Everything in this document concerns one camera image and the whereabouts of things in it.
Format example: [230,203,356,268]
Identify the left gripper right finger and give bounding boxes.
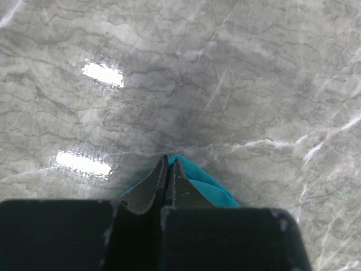
[166,159,215,208]

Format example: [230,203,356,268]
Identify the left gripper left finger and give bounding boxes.
[120,155,168,215]

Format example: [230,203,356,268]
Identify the teal t shirt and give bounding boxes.
[119,154,239,208]

